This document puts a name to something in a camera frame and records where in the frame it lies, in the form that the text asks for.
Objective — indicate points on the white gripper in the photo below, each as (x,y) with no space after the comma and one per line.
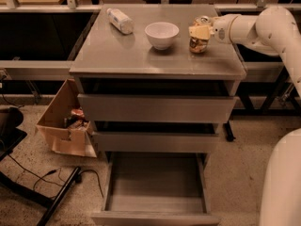
(222,29)

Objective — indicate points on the orange soda can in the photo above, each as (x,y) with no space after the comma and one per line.
(197,46)

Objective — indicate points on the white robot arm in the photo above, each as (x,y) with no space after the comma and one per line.
(275,33)

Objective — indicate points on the grey drawer cabinet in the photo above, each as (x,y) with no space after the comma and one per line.
(110,63)

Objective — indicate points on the grey top drawer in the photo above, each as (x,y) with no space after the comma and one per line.
(143,108)

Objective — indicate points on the grey middle drawer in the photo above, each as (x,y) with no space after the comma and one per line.
(155,142)

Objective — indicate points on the grey open bottom drawer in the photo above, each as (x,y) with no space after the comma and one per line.
(156,189)

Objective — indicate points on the white ceramic bowl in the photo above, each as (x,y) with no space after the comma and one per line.
(161,35)

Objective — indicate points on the clear plastic bottle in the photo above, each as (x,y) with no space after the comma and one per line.
(120,21)

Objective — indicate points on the snack items in box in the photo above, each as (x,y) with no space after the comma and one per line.
(76,120)

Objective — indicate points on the cardboard box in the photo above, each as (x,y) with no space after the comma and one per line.
(61,127)

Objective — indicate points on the black chair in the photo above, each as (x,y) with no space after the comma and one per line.
(10,135)

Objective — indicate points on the black chair leg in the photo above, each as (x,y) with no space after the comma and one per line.
(52,204)

